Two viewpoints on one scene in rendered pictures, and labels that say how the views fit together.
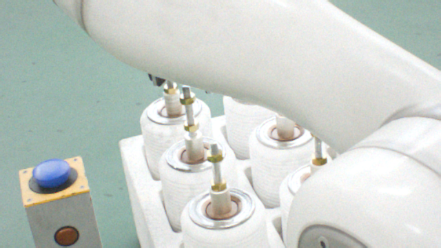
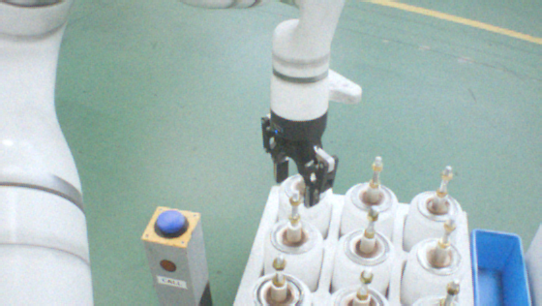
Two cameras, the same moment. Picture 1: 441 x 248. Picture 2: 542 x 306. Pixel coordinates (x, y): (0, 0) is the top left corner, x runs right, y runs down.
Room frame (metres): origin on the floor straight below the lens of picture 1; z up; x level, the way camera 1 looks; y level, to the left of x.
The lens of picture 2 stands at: (0.35, -0.16, 0.86)
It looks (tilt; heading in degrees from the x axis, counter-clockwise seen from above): 38 degrees down; 24
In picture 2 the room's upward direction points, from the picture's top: straight up
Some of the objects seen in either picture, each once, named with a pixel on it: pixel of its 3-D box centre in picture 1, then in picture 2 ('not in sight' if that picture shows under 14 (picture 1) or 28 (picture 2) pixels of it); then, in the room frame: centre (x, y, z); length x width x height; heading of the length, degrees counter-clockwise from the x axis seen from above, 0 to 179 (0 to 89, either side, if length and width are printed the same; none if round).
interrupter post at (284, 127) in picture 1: (284, 123); (368, 242); (0.89, -0.08, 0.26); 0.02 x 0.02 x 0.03
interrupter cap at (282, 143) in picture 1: (285, 132); (367, 247); (0.89, -0.08, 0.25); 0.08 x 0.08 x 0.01
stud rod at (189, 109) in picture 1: (189, 113); (294, 210); (0.87, 0.04, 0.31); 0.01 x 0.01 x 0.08; 74
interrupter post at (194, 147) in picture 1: (194, 145); (293, 231); (0.87, 0.04, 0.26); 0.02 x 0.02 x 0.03
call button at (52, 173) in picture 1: (52, 175); (170, 223); (0.76, 0.19, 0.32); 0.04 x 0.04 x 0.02
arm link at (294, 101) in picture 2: not in sight; (311, 78); (0.89, 0.03, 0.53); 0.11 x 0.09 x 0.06; 152
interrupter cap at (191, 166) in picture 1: (196, 154); (293, 236); (0.87, 0.04, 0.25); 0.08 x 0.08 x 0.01
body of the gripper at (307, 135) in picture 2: not in sight; (298, 130); (0.87, 0.04, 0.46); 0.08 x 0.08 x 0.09
